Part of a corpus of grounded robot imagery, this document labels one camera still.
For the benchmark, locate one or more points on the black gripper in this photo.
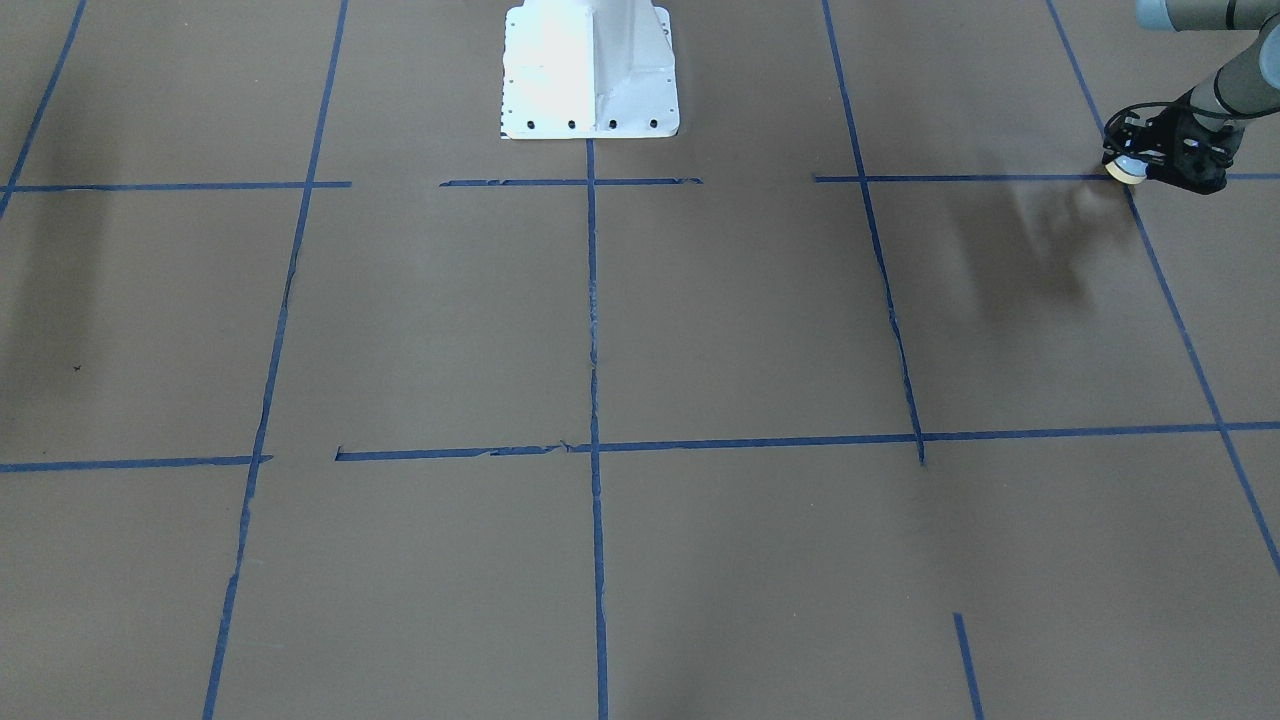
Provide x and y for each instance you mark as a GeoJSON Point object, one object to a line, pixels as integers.
{"type": "Point", "coordinates": [1166, 140]}

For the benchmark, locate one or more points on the blue cream desk bell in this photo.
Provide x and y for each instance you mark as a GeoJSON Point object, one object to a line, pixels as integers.
{"type": "Point", "coordinates": [1126, 169]}

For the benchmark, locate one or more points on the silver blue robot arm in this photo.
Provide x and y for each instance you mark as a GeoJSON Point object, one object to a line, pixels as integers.
{"type": "Point", "coordinates": [1244, 89]}

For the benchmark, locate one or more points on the white camera mast pedestal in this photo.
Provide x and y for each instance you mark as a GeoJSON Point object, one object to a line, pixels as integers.
{"type": "Point", "coordinates": [588, 69]}

